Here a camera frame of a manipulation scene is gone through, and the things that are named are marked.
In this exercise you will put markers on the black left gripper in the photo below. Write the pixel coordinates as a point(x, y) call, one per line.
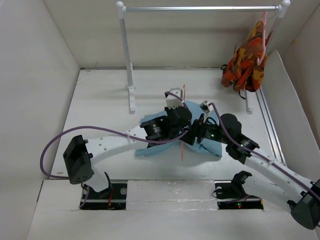
point(167, 110)

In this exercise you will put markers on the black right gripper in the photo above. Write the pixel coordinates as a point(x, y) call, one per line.
point(196, 130)

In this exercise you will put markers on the pink wire hanger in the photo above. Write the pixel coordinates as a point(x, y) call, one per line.
point(182, 143)

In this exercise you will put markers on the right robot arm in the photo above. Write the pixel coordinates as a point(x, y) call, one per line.
point(296, 194)

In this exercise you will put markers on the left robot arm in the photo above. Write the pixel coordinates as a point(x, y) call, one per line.
point(81, 155)

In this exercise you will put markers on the pink hanger holding garment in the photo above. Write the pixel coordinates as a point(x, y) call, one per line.
point(264, 21)

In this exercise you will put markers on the orange camouflage garment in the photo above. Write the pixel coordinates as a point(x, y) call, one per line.
point(242, 73)

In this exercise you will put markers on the white clothes rack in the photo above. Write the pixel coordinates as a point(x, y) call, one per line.
point(122, 10)

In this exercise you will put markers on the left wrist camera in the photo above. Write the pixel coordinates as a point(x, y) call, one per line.
point(175, 98)

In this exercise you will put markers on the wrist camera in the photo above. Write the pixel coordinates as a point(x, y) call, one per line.
point(175, 98)
point(207, 108)

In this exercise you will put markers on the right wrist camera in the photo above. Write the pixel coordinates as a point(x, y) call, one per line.
point(207, 108)

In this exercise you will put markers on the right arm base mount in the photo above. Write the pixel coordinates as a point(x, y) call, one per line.
point(230, 196)

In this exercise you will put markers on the aluminium rail right side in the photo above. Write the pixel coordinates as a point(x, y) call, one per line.
point(273, 139)

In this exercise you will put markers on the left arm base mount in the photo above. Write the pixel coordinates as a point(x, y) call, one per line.
point(114, 199)

